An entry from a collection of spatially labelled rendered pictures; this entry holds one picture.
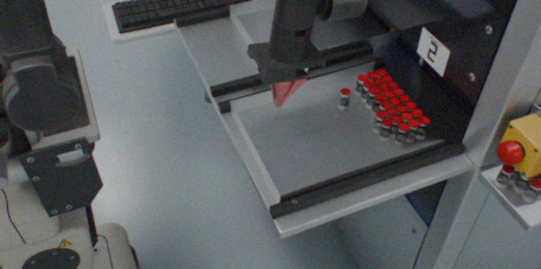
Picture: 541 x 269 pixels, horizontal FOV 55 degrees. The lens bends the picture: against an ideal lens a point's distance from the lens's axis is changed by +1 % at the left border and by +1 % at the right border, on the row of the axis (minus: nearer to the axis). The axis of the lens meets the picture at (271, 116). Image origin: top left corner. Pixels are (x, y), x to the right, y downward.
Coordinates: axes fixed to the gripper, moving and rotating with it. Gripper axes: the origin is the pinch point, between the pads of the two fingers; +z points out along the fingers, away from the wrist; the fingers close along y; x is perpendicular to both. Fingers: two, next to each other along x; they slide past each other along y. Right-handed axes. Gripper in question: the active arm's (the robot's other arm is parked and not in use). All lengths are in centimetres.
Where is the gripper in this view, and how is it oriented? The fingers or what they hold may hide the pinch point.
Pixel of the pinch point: (277, 101)
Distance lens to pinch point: 80.8
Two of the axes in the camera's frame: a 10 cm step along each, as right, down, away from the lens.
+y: 9.1, -1.5, 3.8
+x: -3.9, -6.4, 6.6
